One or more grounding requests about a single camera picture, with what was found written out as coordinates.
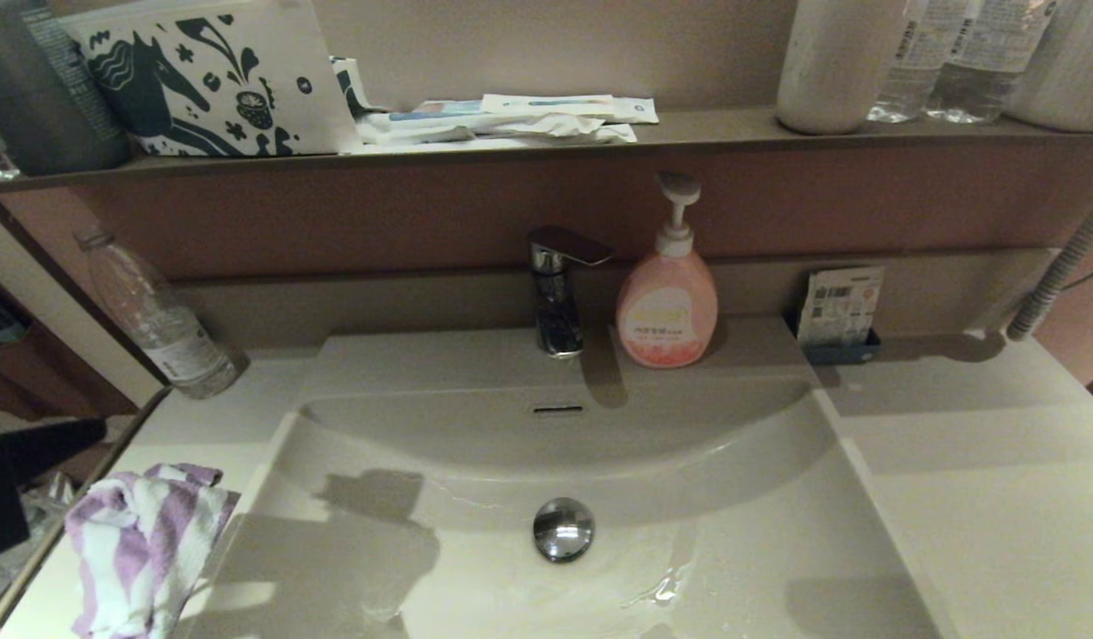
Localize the purple white striped towel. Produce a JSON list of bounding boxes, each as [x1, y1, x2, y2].
[[64, 462, 242, 639]]

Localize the chrome faucet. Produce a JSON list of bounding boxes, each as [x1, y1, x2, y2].
[[527, 225, 614, 362]]

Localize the white ceramic sink basin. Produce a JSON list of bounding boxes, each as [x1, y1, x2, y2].
[[169, 324, 946, 639]]

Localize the clear plastic wrapped items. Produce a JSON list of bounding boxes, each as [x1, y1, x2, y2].
[[0, 470, 78, 622]]

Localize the brown wooden side shelf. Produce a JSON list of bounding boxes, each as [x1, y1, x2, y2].
[[0, 266, 143, 485]]

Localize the clear plastic bottle with label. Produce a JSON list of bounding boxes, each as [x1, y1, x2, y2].
[[75, 226, 250, 399]]

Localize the dark grey cylinder container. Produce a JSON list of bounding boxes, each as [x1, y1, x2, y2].
[[0, 0, 131, 176]]

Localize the white horse print box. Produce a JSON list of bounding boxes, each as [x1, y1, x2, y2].
[[58, 0, 366, 159]]

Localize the green white patterned packet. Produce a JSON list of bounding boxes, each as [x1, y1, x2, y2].
[[331, 56, 390, 119]]

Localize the white packet with blue print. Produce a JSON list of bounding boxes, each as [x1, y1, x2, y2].
[[389, 99, 511, 123]]

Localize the chrome drain stopper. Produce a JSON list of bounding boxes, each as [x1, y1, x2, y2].
[[533, 497, 597, 564]]

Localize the crumpled white packet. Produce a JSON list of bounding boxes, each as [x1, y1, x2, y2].
[[358, 112, 639, 151]]

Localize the long white packet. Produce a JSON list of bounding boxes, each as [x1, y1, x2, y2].
[[482, 94, 660, 126]]

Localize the pink soap pump bottle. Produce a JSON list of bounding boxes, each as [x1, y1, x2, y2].
[[614, 171, 720, 370]]

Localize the small blue holder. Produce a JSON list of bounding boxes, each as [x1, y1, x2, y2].
[[783, 311, 883, 367]]

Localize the white barcode card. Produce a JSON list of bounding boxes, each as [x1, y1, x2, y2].
[[795, 266, 885, 349]]

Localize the tall white bottle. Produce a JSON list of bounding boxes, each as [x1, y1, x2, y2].
[[774, 0, 907, 137]]

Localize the clear water bottle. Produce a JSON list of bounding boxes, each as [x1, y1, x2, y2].
[[866, 0, 955, 126], [921, 0, 1060, 126]]

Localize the wide white container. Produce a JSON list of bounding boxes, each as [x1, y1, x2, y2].
[[1001, 0, 1093, 136]]

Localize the brown wall shelf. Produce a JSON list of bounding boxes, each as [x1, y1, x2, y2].
[[0, 108, 1093, 199]]

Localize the grey corrugated hose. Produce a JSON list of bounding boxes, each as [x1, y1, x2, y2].
[[1002, 177, 1093, 343]]

